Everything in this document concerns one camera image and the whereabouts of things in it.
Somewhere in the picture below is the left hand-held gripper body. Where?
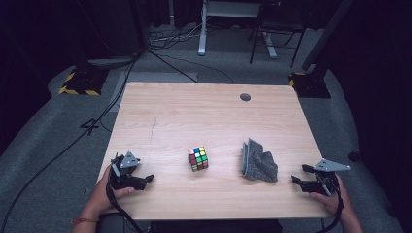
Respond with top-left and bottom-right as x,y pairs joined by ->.
110,150 -> 145,190

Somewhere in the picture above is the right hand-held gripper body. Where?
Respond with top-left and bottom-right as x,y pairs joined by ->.
304,158 -> 352,197

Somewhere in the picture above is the grey fluffy cloth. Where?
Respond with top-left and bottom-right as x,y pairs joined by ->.
241,138 -> 280,183

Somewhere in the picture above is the multicoloured puzzle cube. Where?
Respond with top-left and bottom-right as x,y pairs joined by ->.
188,146 -> 210,173

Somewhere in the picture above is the person's right hand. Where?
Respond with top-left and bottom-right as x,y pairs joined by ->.
309,174 -> 352,216

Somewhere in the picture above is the person's left hand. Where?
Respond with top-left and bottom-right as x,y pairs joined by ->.
86,165 -> 135,216

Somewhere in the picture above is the black padded seat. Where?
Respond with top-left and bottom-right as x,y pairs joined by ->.
96,213 -> 126,233

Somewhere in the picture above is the black yellow striped stand base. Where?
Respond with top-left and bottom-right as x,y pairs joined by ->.
287,71 -> 333,99
57,66 -> 110,97

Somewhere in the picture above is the person's dark clothing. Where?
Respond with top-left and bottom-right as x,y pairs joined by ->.
150,218 -> 284,233

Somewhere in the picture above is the dark slanted metal pole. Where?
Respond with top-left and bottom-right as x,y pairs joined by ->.
302,0 -> 356,72

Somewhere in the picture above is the black chair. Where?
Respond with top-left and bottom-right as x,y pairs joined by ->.
248,0 -> 307,68

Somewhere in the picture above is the right hand-held gripper black cable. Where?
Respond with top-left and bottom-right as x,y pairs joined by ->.
315,185 -> 345,233

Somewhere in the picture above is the red bracelet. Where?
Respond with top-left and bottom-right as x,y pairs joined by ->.
70,216 -> 100,225

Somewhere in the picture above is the long black floor cable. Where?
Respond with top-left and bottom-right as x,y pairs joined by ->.
0,48 -> 144,233

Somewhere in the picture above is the thin black floor cable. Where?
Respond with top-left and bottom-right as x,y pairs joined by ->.
147,48 -> 236,85

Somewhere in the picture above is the bundle of floor cables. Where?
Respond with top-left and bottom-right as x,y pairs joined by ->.
149,17 -> 210,50

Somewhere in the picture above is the white desk frame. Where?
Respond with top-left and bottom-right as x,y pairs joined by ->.
197,0 -> 280,60

